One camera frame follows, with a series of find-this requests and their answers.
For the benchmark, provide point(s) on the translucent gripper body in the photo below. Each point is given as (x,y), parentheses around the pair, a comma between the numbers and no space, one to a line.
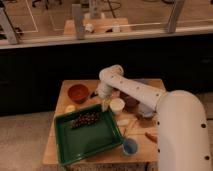
(105,104)

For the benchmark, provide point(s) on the dark purple grape bunch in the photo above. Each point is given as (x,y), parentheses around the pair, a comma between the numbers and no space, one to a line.
(85,120)

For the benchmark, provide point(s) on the green plastic tray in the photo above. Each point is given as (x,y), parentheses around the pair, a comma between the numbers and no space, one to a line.
(75,144)

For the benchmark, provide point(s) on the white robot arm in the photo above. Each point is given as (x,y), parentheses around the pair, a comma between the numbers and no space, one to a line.
(183,140)

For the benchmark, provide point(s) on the purple bowl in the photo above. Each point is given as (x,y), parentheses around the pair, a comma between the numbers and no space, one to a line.
(130,102)

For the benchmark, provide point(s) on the red bowl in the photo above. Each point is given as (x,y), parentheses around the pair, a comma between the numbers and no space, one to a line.
(78,93)

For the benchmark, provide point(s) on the white cup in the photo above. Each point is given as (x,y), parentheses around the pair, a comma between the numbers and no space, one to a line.
(117,105)

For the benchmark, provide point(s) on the yellow round fruit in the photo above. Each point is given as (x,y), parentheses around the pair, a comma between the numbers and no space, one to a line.
(70,108)

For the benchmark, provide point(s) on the wooden spoon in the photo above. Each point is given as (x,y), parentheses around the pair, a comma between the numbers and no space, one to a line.
(129,128)

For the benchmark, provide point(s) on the grey toy on stand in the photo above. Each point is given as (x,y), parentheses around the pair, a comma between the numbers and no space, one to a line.
(145,111)

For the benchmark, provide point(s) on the blue cup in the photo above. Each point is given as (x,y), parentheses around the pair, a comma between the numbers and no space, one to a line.
(129,146)

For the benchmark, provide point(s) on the orange carrot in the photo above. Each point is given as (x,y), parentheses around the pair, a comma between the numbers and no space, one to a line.
(151,137)

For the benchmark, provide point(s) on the background wooden table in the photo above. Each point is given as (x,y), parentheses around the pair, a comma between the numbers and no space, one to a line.
(100,25)

